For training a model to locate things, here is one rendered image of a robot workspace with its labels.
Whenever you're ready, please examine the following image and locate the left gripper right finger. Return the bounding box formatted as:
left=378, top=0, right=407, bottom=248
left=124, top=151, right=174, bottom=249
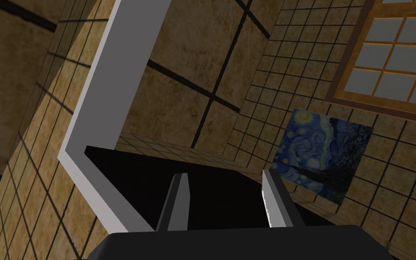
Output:
left=262, top=169, right=306, bottom=229

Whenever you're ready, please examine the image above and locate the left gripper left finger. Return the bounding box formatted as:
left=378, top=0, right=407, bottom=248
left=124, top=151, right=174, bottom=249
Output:
left=155, top=173, right=190, bottom=232

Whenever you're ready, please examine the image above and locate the black door leaf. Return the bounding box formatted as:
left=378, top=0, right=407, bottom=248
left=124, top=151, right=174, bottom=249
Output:
left=84, top=145, right=333, bottom=235

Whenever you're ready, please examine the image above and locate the blue starry night painting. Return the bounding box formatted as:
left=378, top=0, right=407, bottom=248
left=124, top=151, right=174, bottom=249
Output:
left=271, top=108, right=375, bottom=206

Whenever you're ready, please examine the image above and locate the wooden framed window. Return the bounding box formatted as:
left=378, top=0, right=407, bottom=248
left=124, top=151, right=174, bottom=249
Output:
left=324, top=0, right=416, bottom=126

